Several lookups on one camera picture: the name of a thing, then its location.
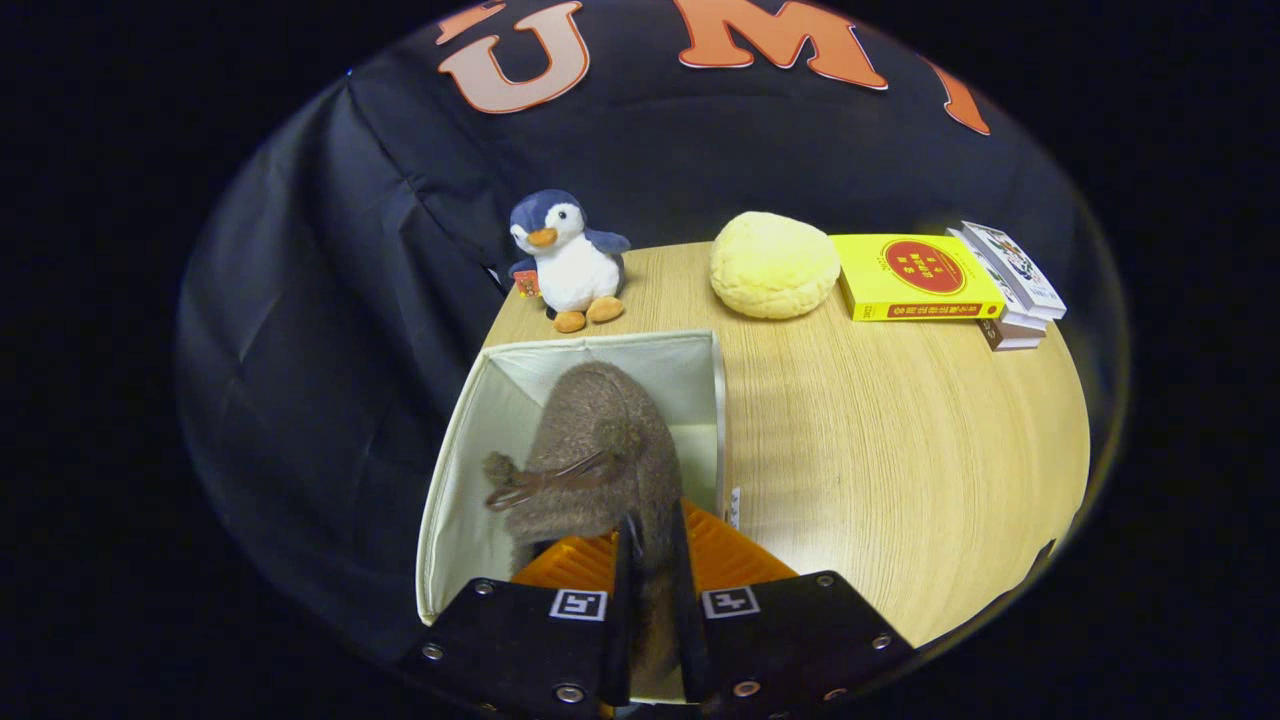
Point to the white book with brown spine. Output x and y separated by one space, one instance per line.
1015 335

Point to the blue white penguin plush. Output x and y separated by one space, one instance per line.
575 270

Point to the white illustrated book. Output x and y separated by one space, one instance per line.
1015 265

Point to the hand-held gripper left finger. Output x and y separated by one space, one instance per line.
622 620

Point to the brown fuzzy shoe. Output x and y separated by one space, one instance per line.
610 430

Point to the beige fabric storage box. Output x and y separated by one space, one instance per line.
470 480

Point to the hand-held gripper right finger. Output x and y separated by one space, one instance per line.
688 620

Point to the yellow bread-shaped plush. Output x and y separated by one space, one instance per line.
775 265

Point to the yellow book with red circle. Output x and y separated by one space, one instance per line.
920 275

